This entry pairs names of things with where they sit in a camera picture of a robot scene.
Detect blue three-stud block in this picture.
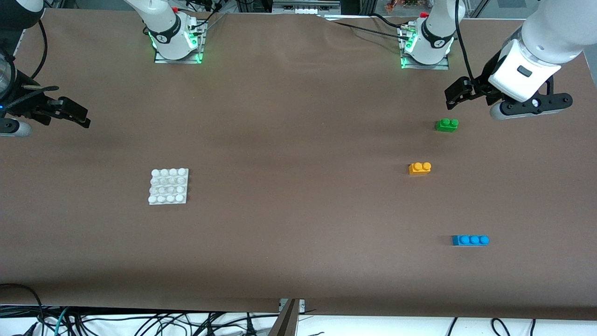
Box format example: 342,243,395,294
451,235,490,246

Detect straight black table cable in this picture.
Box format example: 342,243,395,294
332,21,404,39

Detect looped black floor cable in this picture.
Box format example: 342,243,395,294
0,283,46,336

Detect orange red background clutter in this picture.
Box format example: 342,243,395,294
385,0,420,12

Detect tangled black floor cables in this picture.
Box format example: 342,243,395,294
65,309,280,336

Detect curved black table cable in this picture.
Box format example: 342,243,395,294
370,13,413,29

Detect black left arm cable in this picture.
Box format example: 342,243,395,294
454,0,477,84

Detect teal cable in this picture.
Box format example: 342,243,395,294
53,306,71,336

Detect white studded base plate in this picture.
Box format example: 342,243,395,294
148,168,189,205

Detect white perforated rail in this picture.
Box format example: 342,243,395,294
273,0,341,14

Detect dark slanted post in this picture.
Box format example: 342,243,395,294
268,299,300,336

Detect brown table cover sheet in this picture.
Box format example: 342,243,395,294
0,8,597,322

